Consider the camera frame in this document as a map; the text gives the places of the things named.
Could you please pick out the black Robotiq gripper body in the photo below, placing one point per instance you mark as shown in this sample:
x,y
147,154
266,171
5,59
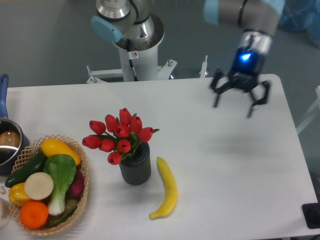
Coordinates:
x,y
249,60

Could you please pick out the red tulip bouquet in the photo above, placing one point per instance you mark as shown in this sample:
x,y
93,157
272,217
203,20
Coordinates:
x,y
120,136

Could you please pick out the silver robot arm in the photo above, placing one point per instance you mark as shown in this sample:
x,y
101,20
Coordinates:
x,y
259,21

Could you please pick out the dark grey ribbed vase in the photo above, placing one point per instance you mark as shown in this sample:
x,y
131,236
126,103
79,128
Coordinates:
x,y
136,169

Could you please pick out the blue mesh bag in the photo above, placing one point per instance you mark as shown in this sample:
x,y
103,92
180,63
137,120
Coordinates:
x,y
302,16

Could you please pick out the yellow banana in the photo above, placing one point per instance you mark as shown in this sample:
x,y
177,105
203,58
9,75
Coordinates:
x,y
171,191

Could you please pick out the black device at edge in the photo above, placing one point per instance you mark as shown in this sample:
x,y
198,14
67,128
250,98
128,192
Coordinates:
x,y
311,212

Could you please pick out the green bok choy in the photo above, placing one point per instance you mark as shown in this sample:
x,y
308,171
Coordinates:
x,y
62,169

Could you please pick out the purple sweet potato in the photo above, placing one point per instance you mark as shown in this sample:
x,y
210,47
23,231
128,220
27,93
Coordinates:
x,y
78,184

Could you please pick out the yellow squash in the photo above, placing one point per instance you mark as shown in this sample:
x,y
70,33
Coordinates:
x,y
52,146

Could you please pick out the green chili pepper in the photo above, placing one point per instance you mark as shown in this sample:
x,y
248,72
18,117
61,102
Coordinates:
x,y
63,217

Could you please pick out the green cucumber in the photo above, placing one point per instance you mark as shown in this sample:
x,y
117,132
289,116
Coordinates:
x,y
35,165

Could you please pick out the white round radish slice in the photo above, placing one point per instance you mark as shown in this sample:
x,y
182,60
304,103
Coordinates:
x,y
39,186

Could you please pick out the orange fruit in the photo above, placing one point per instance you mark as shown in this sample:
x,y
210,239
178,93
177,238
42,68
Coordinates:
x,y
34,214

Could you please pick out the yellow bell pepper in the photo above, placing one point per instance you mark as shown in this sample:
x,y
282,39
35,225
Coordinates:
x,y
17,195

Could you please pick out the white metal base frame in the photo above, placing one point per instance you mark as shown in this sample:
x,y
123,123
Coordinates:
x,y
163,72

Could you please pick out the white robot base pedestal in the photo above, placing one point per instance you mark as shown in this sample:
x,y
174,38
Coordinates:
x,y
135,31

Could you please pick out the blue handled saucepan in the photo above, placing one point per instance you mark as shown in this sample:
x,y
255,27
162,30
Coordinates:
x,y
12,138

